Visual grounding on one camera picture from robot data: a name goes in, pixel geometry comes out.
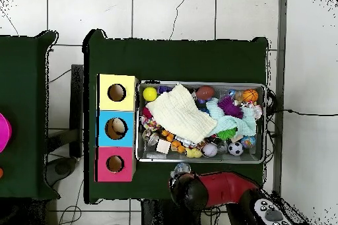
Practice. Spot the clear plastic bottle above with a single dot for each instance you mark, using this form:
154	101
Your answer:
181	169

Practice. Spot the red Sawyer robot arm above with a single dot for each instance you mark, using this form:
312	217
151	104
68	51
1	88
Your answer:
227	188

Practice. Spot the clear mesh bin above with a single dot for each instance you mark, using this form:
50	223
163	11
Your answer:
148	156

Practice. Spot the wooden box with three holes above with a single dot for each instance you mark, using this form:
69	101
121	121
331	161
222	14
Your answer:
116	112

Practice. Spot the cream waffle cloth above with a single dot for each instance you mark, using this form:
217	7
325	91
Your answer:
179	114

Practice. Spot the yellow ball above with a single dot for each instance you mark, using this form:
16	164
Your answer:
150	94

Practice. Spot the small wooden block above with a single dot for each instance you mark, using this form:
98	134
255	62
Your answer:
163	146

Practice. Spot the brown toy football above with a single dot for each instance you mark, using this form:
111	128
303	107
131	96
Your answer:
205	92

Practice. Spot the yellow rubber duck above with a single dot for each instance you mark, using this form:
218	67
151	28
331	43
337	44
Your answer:
193	153

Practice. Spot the dark green table cloth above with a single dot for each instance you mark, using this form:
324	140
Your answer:
171	61
21	103

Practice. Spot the white toy baseball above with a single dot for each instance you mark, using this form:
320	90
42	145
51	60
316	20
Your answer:
210	150

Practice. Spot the mint green waffle cloth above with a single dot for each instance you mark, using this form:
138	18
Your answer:
227	123

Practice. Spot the purple spiky monster toy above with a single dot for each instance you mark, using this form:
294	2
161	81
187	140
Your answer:
229	106

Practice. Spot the black and white soccer ball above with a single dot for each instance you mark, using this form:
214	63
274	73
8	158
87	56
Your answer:
235	149

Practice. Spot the orange toy basketball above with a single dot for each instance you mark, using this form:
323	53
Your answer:
250	96

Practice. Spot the black metal stand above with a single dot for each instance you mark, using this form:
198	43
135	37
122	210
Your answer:
76	103

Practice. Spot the magenta round object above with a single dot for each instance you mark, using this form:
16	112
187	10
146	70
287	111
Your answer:
4	132

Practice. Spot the grey metal post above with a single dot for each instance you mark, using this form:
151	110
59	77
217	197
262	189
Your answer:
281	50

